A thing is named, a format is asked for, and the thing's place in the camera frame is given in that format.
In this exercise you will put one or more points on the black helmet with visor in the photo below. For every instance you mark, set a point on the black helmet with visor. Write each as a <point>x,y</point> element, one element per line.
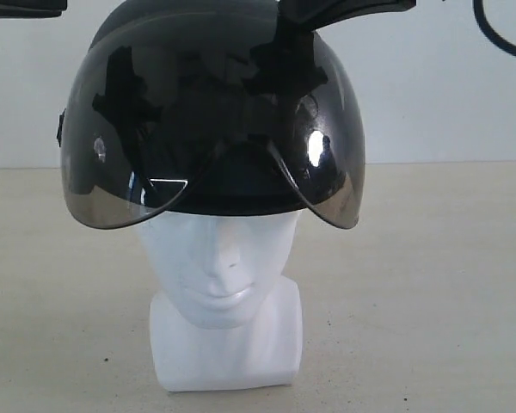
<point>215,108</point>

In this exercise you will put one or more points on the white mannequin head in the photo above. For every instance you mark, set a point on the white mannequin head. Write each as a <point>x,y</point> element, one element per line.
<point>225,317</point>

